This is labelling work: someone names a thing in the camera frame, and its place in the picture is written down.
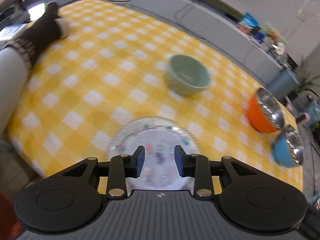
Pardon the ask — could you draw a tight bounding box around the yellow checkered tablecloth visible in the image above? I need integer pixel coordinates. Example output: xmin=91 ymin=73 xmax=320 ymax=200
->
xmin=6 ymin=0 xmax=304 ymax=195

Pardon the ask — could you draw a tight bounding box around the potted long-leaf plant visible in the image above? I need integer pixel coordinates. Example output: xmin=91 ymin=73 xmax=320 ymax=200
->
xmin=292 ymin=57 xmax=320 ymax=100

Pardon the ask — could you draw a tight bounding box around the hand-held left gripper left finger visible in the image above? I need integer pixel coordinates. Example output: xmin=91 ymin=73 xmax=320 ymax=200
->
xmin=60 ymin=145 xmax=146 ymax=200

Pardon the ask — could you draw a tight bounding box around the orange steel bowl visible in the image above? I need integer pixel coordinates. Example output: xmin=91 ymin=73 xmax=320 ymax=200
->
xmin=246 ymin=87 xmax=285 ymax=133

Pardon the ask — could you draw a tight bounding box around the blue steel bowl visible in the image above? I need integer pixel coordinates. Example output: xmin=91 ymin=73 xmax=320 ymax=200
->
xmin=272 ymin=125 xmax=305 ymax=168

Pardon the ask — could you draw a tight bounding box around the brown sock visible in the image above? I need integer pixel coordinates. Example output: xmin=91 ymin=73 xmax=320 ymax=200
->
xmin=4 ymin=1 xmax=69 ymax=68

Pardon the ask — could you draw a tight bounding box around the clear glass plate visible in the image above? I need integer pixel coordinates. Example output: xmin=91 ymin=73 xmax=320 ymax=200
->
xmin=107 ymin=116 xmax=202 ymax=191

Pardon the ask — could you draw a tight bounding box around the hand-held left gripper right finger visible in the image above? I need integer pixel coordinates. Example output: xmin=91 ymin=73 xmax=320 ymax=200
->
xmin=174 ymin=144 xmax=258 ymax=199

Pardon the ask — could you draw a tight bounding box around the blue water jug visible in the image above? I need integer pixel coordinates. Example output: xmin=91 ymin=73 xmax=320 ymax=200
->
xmin=306 ymin=95 xmax=320 ymax=130

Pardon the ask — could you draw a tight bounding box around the grey-blue trash can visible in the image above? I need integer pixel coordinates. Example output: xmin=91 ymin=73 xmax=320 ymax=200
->
xmin=269 ymin=67 xmax=300 ymax=99

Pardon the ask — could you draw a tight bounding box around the green ceramic bowl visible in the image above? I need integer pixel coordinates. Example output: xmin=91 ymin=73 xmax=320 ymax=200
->
xmin=167 ymin=54 xmax=211 ymax=96

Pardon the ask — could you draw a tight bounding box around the orange blanket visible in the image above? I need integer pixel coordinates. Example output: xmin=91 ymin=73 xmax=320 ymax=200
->
xmin=0 ymin=192 xmax=22 ymax=240

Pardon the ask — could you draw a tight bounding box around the white box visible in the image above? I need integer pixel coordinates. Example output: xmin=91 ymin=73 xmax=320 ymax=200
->
xmin=0 ymin=24 xmax=28 ymax=42

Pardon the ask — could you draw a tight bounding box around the blue snack bag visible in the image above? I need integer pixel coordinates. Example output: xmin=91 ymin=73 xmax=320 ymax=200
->
xmin=236 ymin=12 xmax=259 ymax=34

